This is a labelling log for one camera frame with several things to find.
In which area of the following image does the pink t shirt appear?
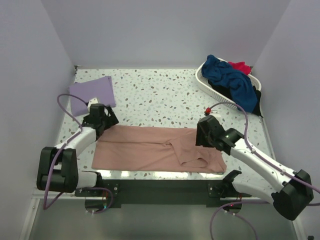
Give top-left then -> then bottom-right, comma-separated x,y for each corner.
91,125 -> 227,174

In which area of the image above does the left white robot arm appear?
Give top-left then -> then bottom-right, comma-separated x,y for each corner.
36,103 -> 119,196

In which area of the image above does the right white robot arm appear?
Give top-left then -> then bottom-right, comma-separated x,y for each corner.
195,115 -> 314,221

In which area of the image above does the folded purple t shirt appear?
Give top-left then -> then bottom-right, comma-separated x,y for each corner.
68,76 -> 116,117

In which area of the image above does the white laundry basket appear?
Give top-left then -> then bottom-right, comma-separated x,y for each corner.
195,56 -> 263,111

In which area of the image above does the blue t shirt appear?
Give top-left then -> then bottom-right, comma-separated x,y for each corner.
202,54 -> 257,113

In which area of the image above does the red t shirt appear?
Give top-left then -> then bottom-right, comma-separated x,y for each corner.
228,61 -> 252,75

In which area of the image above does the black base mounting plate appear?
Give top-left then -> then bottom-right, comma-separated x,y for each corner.
75,179 -> 249,210

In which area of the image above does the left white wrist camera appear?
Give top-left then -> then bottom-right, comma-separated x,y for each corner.
86,97 -> 99,111

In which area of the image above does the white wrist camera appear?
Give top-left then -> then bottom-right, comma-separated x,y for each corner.
209,112 -> 222,122
86,97 -> 99,111

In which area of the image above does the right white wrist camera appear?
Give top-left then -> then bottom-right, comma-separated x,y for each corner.
209,112 -> 222,122

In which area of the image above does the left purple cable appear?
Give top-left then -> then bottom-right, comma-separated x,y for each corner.
42,93 -> 116,215

